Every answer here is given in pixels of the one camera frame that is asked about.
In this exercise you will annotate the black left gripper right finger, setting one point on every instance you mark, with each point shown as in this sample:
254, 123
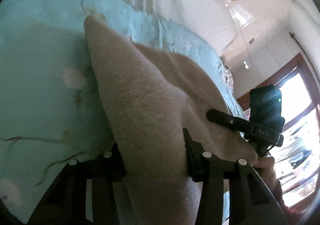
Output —
250, 201

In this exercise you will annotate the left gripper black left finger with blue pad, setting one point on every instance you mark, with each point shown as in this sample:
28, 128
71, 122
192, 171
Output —
83, 193

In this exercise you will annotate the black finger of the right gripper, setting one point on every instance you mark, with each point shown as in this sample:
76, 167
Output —
230, 122

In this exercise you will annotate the beige knitted sweater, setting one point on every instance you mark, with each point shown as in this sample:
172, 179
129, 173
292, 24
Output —
149, 97

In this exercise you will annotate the person's right hand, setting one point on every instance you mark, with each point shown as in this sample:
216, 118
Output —
265, 168

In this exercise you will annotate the light blue floral duvet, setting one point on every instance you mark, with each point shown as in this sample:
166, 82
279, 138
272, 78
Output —
50, 107

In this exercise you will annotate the brown wooden window frame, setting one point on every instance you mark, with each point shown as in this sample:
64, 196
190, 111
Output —
297, 161

